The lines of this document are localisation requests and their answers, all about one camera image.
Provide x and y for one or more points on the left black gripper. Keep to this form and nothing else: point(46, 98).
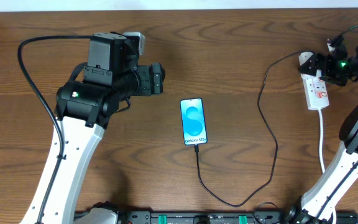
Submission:
point(157, 78)

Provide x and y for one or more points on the blue Galaxy smartphone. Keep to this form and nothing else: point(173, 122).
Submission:
point(193, 121)

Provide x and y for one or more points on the white power strip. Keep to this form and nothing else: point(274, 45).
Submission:
point(315, 91)

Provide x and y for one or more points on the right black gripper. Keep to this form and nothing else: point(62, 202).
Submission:
point(319, 63)

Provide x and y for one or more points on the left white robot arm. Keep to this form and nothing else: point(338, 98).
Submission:
point(85, 104)

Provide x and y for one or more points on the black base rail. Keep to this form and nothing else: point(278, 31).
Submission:
point(269, 217)

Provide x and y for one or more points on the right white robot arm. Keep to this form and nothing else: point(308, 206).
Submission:
point(317, 204)

